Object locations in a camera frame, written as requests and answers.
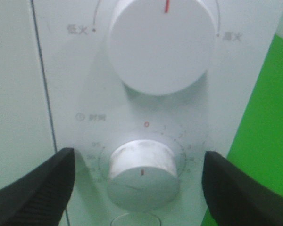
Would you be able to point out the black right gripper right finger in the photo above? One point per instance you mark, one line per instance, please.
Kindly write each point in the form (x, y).
(234, 198)

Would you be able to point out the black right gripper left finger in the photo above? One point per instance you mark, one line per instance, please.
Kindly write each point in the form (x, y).
(40, 197)

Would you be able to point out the white microwave door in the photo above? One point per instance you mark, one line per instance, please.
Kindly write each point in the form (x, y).
(26, 135)

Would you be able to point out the white microwave knob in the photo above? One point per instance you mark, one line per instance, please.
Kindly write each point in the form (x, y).
(142, 175)
(160, 47)

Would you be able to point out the white microwave oven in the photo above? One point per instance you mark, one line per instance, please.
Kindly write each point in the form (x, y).
(95, 113)

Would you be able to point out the round door release button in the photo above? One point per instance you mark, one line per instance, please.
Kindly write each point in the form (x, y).
(136, 219)

